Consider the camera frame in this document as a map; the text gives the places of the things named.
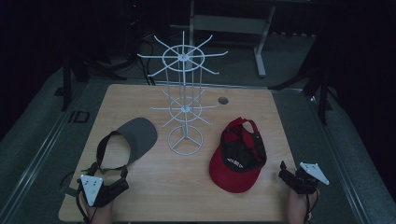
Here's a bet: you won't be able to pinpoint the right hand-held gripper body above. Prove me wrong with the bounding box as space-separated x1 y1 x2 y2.
287 161 331 196

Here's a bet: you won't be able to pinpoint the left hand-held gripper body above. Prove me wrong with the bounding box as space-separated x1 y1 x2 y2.
77 174 130 209

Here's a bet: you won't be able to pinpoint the grey sun visor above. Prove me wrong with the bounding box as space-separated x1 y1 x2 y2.
95 117 159 175

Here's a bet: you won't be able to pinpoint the red baseball cap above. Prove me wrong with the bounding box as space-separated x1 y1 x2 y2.
208 117 268 194

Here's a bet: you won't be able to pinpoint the person's left hand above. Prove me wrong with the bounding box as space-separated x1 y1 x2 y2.
86 200 116 224

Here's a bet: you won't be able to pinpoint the person's right hand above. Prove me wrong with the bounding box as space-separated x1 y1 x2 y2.
287 188 321 224

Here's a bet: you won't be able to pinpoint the dark equipment tower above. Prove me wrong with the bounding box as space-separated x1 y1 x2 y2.
124 0 146 59

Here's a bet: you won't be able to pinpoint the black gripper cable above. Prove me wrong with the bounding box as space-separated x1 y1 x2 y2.
75 191 92 224
304 191 319 222

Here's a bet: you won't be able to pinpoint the aluminium floor rail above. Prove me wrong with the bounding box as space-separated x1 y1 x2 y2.
0 102 80 222
309 92 372 224

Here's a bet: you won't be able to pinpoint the black floor cables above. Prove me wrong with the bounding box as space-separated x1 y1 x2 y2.
136 35 157 87

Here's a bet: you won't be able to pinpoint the white wire display rack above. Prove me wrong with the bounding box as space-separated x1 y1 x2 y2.
136 30 229 157

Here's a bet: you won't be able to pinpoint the white metal desk frame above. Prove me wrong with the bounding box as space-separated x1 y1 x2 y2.
169 0 278 78

